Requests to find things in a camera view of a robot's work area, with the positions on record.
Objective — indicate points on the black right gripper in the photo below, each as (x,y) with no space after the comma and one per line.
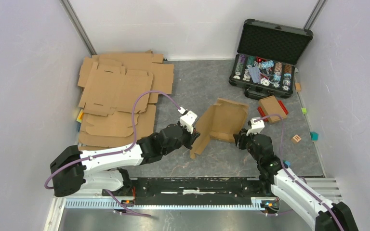
(240,138)

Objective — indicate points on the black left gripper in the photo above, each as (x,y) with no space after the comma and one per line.
(191,137)

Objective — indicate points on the brown cardboard box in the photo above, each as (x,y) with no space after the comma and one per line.
(272,110)
(221,121)

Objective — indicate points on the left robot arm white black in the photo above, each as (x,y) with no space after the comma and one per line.
(74,170)

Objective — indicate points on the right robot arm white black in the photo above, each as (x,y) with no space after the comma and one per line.
(320,213)

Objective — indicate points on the red flat block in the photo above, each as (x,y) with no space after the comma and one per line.
(283,106)

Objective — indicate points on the wooden letter cube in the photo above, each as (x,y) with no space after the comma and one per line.
(296,139)

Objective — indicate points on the teal cube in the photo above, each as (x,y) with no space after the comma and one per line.
(314,136)

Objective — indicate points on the black poker chip case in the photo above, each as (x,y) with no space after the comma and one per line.
(266,57)

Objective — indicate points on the small wooden block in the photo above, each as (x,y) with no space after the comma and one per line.
(298,87)

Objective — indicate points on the stack of flat cardboard sheets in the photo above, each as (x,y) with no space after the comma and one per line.
(119,97)

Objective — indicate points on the colourful blocks under cardboard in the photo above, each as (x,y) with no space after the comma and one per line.
(79,119)

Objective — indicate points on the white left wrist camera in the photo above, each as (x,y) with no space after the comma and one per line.
(188,119)

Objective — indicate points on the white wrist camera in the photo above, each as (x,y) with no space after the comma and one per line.
(256,125)
(188,119)

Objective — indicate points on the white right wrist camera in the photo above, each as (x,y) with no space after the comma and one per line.
(256,125)

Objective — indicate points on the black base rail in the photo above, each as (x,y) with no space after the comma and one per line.
(194,191)

